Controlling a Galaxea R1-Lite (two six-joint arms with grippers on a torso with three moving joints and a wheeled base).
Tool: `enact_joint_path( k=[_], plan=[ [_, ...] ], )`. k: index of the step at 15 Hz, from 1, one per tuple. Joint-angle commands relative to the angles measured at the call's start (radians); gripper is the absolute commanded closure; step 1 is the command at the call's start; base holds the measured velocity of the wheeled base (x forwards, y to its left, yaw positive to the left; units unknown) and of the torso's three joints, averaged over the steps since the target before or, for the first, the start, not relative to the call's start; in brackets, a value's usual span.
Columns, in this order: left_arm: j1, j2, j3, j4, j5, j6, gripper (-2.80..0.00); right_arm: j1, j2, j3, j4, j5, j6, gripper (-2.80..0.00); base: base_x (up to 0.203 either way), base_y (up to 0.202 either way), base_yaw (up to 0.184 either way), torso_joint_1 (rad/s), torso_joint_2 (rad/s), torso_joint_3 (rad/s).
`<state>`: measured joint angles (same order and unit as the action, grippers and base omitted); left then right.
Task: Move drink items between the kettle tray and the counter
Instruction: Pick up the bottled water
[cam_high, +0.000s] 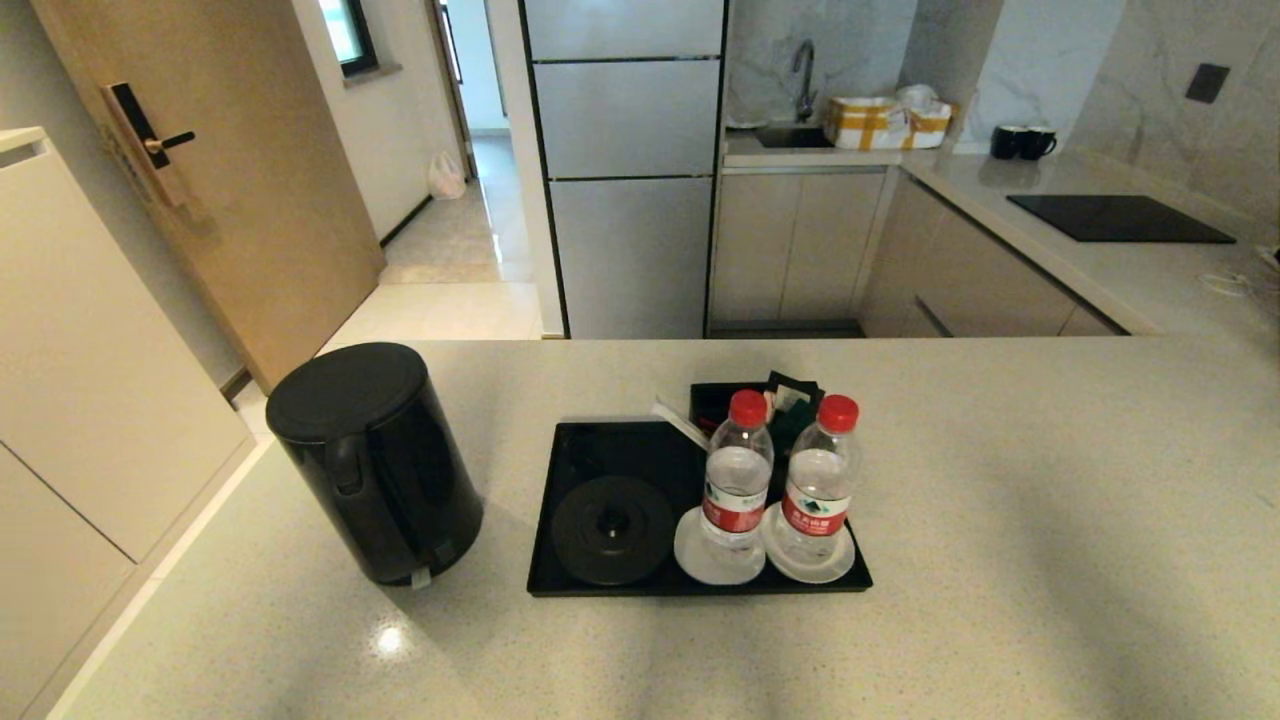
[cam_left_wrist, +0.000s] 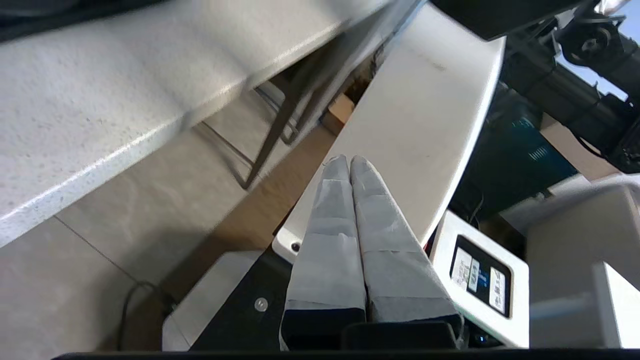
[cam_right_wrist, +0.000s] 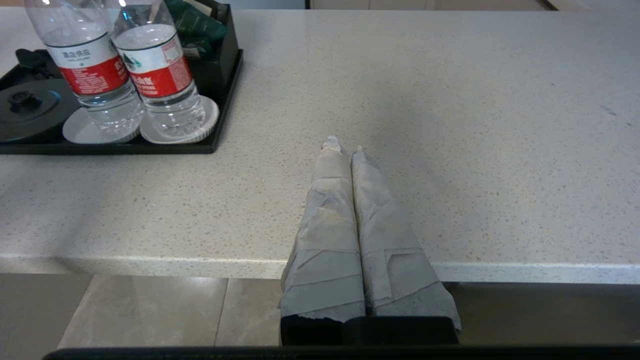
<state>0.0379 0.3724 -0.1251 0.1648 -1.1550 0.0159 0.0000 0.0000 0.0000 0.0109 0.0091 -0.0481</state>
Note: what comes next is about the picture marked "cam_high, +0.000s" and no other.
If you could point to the clear red-label water bottle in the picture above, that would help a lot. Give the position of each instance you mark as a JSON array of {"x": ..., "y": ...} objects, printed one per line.
[
  {"x": 820, "y": 490},
  {"x": 737, "y": 480}
]

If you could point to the black electric kettle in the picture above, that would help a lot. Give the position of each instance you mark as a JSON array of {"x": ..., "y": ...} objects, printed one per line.
[{"x": 390, "y": 470}]

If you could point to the black box of sachets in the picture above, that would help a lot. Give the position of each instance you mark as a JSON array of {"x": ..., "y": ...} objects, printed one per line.
[{"x": 712, "y": 400}]

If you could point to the dark green tea bag packets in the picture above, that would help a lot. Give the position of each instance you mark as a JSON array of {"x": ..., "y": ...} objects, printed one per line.
[{"x": 795, "y": 428}]

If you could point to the black round kettle base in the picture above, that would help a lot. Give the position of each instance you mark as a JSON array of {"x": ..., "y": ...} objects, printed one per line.
[{"x": 612, "y": 530}]

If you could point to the white wrapped stir stick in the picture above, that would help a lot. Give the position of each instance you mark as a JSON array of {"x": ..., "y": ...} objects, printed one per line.
[{"x": 680, "y": 422}]

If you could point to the black rectangular serving tray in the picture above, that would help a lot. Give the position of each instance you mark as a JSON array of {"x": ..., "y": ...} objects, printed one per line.
[{"x": 600, "y": 450}]

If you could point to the small white sachet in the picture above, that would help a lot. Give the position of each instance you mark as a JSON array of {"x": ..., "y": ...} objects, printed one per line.
[{"x": 790, "y": 397}]

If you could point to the silver grey refrigerator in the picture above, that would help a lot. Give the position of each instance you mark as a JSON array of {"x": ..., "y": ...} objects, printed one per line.
[{"x": 630, "y": 200}]

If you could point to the beige kitchen base cabinet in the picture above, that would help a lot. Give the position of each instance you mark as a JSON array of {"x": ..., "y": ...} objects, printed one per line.
[{"x": 800, "y": 250}]

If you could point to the white ceramic saucer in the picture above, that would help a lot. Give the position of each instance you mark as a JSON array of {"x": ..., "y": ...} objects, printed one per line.
[
  {"x": 690, "y": 555},
  {"x": 845, "y": 560}
]

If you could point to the white plastic bag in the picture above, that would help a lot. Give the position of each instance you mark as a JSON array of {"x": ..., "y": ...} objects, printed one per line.
[{"x": 447, "y": 177}]

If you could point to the steel kitchen sink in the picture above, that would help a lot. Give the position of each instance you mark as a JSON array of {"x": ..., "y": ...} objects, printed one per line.
[{"x": 790, "y": 136}]

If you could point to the taped cardboard box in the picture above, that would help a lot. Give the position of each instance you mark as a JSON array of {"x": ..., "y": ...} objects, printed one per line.
[{"x": 870, "y": 123}]

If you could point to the chrome kitchen faucet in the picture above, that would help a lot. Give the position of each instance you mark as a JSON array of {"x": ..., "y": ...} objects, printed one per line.
[{"x": 805, "y": 72}]

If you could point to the white crumpled bundle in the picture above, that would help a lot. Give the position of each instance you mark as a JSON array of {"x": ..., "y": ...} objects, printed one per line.
[{"x": 917, "y": 96}]

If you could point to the black ceramic mug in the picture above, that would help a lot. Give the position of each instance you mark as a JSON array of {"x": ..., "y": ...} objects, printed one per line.
[
  {"x": 1038, "y": 143},
  {"x": 1004, "y": 142}
]

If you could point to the dark framed window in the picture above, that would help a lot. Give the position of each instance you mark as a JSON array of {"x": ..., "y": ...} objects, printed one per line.
[{"x": 352, "y": 35}]

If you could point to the light wooden door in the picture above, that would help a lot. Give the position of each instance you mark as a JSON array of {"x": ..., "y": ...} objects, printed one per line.
[{"x": 250, "y": 150}]

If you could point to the black induction cooktop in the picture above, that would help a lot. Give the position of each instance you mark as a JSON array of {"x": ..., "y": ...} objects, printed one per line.
[{"x": 1120, "y": 218}]

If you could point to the white tall cabinet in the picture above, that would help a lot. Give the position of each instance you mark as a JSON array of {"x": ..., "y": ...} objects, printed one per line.
[{"x": 90, "y": 400}]

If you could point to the dark wall switch plate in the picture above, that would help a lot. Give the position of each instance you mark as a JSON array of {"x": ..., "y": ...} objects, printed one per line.
[{"x": 1209, "y": 83}]

